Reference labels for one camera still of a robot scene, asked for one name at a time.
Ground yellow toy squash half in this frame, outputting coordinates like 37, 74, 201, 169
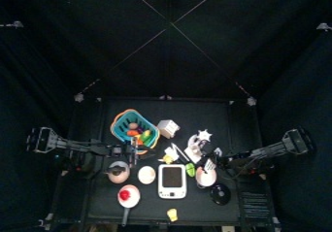
165, 208, 179, 223

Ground white toy knife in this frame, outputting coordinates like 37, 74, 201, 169
169, 142, 191, 163

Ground white toy toaster box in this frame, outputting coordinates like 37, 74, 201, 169
155, 119, 181, 140

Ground green toy vegetable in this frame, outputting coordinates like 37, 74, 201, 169
142, 135, 157, 147

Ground red toy food piece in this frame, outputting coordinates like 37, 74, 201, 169
118, 189, 131, 202

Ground white toy frying pan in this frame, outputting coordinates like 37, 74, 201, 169
117, 183, 142, 227

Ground green toy lime half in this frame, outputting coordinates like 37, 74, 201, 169
183, 162, 197, 179

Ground white star-shaped toy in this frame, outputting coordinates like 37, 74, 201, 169
195, 128, 213, 143

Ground teal basket with orange handle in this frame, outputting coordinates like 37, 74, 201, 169
109, 109, 162, 155

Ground white toy mixer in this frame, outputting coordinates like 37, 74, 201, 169
183, 134, 209, 164

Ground small white toy piece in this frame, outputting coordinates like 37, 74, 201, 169
163, 147, 178, 160

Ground white toy kitchen scale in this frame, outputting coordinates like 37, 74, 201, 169
157, 163, 189, 201

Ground white toy spatula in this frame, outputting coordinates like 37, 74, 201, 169
202, 157, 215, 174

